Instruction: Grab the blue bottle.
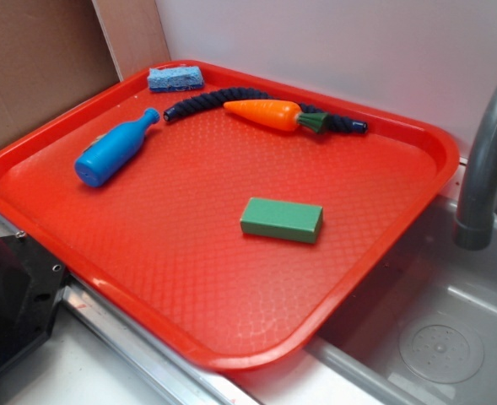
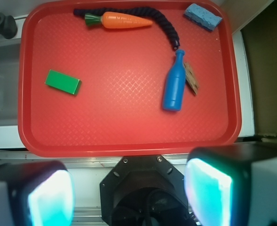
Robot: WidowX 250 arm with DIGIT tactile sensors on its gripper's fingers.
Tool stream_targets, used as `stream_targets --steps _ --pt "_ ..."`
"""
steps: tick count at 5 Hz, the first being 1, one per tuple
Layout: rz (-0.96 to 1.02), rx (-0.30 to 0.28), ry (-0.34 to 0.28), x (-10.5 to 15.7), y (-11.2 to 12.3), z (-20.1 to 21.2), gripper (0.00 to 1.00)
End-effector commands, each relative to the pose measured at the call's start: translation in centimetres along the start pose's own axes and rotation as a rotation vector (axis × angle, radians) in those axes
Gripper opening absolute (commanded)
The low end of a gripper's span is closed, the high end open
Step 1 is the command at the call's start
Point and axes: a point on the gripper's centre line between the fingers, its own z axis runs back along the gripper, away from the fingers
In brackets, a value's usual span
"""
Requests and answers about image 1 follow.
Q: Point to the brown cardboard panel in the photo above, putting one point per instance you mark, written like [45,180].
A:
[56,54]

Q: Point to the red plastic tray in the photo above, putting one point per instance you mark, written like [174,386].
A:
[162,241]

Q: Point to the grey plastic sink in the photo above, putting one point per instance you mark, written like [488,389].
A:
[420,329]

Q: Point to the blue plastic bottle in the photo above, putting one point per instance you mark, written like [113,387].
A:
[108,153]

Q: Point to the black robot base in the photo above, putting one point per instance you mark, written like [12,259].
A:
[31,283]

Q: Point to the grey faucet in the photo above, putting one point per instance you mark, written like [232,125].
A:
[477,202]

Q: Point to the orange toy carrot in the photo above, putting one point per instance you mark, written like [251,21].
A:
[281,115]

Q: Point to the blue sponge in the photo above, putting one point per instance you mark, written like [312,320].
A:
[172,79]

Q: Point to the green wooden block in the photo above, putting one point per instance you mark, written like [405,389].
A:
[282,220]

